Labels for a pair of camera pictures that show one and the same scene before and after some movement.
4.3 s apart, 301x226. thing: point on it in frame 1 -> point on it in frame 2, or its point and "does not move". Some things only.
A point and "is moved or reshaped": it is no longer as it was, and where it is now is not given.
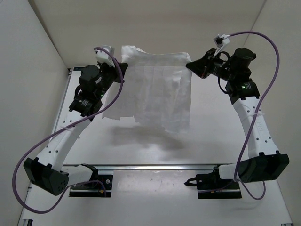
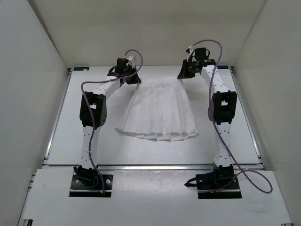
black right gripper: (200, 67) -> (184, 74)
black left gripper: (124, 65) -> (135, 80)
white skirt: (157, 92) is moved or reshaped
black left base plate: (93, 189) does not move
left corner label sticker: (77, 68) does not move
